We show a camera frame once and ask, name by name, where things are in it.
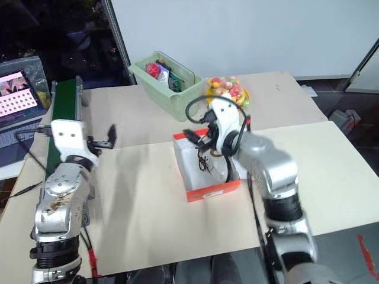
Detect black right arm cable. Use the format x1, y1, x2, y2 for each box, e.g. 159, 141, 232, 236
248, 173, 279, 284

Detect pale green plastic bin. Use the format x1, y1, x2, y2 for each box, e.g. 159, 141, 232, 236
128, 50, 205, 122

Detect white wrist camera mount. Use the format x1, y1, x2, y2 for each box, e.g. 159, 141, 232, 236
50, 119, 101, 167
208, 94, 247, 155

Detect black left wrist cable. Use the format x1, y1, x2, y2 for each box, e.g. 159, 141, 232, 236
14, 125, 52, 173

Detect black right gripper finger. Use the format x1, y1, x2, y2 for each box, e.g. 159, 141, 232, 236
195, 140, 213, 156
182, 128, 205, 146

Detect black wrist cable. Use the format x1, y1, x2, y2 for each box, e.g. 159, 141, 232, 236
14, 125, 52, 173
185, 95, 253, 183

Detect grey metal frame post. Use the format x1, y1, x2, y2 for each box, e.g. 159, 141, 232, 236
343, 37, 379, 93
108, 0, 131, 86

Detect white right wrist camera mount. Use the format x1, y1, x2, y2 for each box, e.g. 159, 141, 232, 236
208, 94, 247, 155

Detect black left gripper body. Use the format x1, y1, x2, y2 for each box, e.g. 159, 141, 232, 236
87, 135, 115, 156

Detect dark green packet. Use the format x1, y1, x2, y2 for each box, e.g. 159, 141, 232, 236
168, 70, 184, 93

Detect orange shoebox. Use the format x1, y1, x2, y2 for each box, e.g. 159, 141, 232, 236
172, 128, 242, 203

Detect grey power adapter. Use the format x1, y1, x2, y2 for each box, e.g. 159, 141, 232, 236
329, 108, 362, 131

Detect thin black probe cable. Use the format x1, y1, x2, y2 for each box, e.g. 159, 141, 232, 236
8, 180, 46, 198

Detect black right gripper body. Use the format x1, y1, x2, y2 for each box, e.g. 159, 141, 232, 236
200, 109, 221, 148

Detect red and black cable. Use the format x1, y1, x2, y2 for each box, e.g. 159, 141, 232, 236
79, 227, 99, 279

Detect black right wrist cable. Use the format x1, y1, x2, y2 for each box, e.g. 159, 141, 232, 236
185, 95, 253, 183

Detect green conveyor belt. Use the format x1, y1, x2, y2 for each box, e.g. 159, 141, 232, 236
43, 75, 90, 179

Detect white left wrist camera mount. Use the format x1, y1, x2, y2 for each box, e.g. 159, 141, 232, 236
50, 119, 101, 167

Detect laptop with pink screen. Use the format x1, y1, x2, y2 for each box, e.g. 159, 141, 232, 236
0, 55, 52, 170

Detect bag of colourful candy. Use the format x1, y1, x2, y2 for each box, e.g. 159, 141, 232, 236
205, 75, 252, 109

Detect red toy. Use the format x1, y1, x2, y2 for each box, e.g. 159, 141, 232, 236
144, 62, 161, 77

